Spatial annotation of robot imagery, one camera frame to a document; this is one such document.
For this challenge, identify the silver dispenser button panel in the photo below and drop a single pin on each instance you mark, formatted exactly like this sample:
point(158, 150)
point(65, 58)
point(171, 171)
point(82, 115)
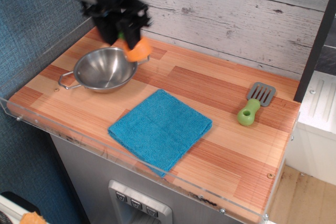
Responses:
point(132, 206)

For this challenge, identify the orange yellow object bottom left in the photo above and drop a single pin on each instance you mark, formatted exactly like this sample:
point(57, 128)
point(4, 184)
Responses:
point(32, 218)

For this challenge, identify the orange green carrot saltshaker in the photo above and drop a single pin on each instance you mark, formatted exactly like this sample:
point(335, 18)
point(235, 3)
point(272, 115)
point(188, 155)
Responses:
point(140, 52)

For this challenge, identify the grey spatula with green handle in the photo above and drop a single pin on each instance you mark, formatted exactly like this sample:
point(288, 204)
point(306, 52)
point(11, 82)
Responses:
point(259, 95)

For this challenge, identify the white toy sink counter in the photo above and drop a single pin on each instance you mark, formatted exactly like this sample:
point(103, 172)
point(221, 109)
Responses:
point(311, 149)

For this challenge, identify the grey toy fridge cabinet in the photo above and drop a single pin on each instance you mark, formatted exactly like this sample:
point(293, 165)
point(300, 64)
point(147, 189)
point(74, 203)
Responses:
point(90, 174)

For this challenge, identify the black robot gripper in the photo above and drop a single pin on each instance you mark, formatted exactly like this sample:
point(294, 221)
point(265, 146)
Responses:
point(132, 14)

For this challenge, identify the blue folded cloth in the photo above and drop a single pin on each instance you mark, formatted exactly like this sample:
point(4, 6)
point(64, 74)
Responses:
point(160, 130)

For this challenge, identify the stainless steel bowl with handles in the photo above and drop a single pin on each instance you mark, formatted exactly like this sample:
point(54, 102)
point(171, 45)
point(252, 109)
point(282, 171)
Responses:
point(103, 70)

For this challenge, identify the dark vertical post right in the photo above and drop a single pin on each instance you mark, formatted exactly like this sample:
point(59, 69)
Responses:
point(316, 49)

